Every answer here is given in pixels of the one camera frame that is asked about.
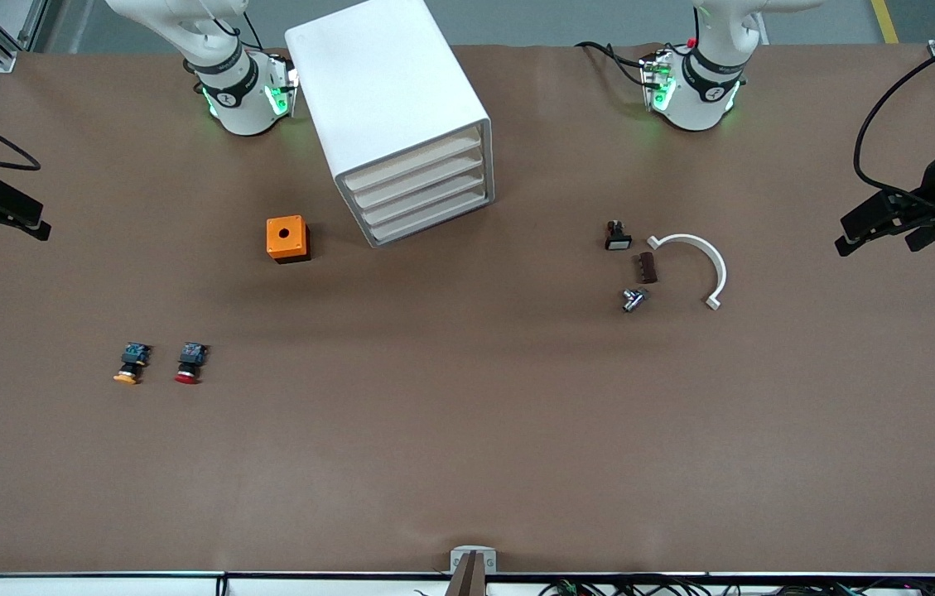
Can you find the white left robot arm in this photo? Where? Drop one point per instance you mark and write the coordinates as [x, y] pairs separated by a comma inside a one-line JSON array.
[[711, 99]]

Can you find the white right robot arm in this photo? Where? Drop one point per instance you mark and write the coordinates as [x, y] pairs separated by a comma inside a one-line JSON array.
[[243, 99]]

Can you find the white curved bracket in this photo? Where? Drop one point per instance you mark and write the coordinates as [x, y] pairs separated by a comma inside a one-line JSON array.
[[720, 273]]

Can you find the black switch with white face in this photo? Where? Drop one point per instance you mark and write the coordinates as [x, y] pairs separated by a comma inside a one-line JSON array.
[[618, 240]]

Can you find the white drawer cabinet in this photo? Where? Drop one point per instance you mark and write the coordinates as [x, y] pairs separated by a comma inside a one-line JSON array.
[[376, 83]]

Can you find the orange box with hole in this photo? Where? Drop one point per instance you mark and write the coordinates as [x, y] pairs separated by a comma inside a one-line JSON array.
[[275, 247]]

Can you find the silver metal fitting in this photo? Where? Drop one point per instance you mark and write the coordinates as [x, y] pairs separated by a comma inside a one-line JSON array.
[[633, 300]]

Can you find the yellow push button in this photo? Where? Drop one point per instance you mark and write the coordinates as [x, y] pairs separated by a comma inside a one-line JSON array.
[[132, 358]]

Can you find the brown terminal block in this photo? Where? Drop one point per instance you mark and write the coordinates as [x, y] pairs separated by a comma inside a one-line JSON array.
[[646, 268]]

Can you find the red push button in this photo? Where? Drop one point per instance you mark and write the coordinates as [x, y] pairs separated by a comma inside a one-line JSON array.
[[188, 364]]

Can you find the white table edge rail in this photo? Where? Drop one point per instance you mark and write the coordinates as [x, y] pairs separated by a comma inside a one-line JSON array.
[[103, 586]]

